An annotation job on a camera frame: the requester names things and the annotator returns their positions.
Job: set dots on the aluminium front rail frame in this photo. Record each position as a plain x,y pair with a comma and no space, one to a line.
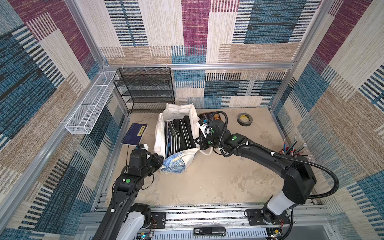
310,222

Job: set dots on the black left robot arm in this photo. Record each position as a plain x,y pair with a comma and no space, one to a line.
124,218

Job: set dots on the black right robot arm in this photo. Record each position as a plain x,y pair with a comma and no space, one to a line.
298,176

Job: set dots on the white canvas starry night bag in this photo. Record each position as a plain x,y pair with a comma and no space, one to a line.
179,162

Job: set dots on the black handheld scanner device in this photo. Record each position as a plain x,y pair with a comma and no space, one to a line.
209,231

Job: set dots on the black blue paddle case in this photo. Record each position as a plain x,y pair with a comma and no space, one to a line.
168,144

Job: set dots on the dark blue book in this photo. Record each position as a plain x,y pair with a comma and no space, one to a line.
135,134

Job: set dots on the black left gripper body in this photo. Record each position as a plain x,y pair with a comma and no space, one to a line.
152,164

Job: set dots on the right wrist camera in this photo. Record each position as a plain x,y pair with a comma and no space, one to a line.
203,125

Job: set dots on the black tape roll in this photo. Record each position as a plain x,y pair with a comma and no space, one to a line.
244,119

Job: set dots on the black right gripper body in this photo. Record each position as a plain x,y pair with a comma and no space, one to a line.
204,142

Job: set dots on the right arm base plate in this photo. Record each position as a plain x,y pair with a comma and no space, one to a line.
259,217

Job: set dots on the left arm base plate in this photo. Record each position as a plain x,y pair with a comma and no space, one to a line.
158,220

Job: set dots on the black wire mesh shelf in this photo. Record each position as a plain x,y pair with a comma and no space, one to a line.
145,90

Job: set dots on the white wire mesh basket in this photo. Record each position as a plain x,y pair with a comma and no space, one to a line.
87,113

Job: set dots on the red pencil cup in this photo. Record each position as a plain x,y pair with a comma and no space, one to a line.
292,152

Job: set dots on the black red paddle case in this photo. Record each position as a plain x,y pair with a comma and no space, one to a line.
209,116

